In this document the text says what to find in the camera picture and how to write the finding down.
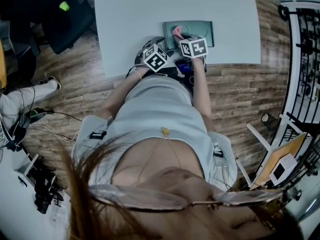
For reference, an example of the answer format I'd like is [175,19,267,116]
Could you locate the thin-rimmed glasses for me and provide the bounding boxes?
[88,183,285,214]

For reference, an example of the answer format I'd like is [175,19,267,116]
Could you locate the black office chair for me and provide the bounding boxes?
[0,0,96,55]

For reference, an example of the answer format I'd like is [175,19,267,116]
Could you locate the wooden board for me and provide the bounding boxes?
[249,132,307,190]

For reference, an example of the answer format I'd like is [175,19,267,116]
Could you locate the green rectangular tray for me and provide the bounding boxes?
[162,20,215,50]

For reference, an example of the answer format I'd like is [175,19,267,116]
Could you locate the white microwave oven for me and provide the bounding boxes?
[268,153,298,186]

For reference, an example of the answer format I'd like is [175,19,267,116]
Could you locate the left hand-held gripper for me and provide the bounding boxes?
[134,35,175,73]

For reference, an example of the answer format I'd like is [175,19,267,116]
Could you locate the gold necklace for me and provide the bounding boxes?
[137,127,185,182]

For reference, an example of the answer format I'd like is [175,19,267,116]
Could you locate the white metal frame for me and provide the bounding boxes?
[236,122,272,189]

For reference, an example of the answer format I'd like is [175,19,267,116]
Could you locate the white open tray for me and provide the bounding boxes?
[13,153,40,185]

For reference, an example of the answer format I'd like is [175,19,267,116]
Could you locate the pile of black equipment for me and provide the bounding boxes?
[33,158,66,215]

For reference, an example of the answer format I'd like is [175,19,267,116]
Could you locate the black floor cable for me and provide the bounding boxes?
[47,110,84,123]

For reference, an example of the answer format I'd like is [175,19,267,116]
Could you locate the black metal railing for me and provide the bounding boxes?
[277,3,320,200]

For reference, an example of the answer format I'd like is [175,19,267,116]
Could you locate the white floor cable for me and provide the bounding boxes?
[29,123,80,143]

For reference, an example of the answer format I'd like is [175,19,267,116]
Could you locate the person's left forearm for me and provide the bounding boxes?
[99,65,151,121]

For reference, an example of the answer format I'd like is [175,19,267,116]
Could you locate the blue-screen phone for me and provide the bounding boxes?
[174,58,193,74]

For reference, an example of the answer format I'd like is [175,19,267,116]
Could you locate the person's right forearm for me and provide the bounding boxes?
[192,57,216,132]

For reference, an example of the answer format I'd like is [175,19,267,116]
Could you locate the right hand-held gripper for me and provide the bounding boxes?
[179,33,209,59]

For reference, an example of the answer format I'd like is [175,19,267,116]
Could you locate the pink cloth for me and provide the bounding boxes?
[171,25,184,40]

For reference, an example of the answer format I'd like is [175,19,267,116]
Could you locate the person's grey top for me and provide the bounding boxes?
[71,75,238,192]

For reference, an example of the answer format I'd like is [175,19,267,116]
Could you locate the black waste bin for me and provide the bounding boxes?
[261,112,278,132]

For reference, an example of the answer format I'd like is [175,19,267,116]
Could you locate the dark rounded floor device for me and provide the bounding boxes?
[26,107,48,120]

